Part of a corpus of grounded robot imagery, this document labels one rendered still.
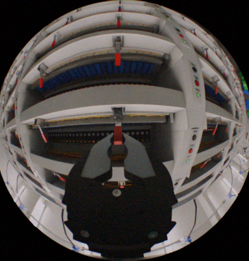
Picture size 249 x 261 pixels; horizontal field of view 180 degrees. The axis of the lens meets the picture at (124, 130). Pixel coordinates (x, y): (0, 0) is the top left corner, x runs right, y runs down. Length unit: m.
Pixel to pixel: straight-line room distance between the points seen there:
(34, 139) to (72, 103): 0.38
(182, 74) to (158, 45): 0.11
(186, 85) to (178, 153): 0.18
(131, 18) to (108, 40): 0.20
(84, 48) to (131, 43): 0.13
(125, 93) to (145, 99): 0.04
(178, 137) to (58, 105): 0.32
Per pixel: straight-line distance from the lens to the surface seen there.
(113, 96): 0.16
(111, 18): 0.43
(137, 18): 0.43
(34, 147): 0.52
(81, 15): 0.64
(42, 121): 0.32
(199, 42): 0.57
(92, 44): 0.27
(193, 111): 0.24
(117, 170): 0.23
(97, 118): 0.23
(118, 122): 0.15
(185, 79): 0.24
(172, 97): 0.20
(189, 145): 0.26
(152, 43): 0.28
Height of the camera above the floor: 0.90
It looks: 17 degrees up
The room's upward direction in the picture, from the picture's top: 179 degrees clockwise
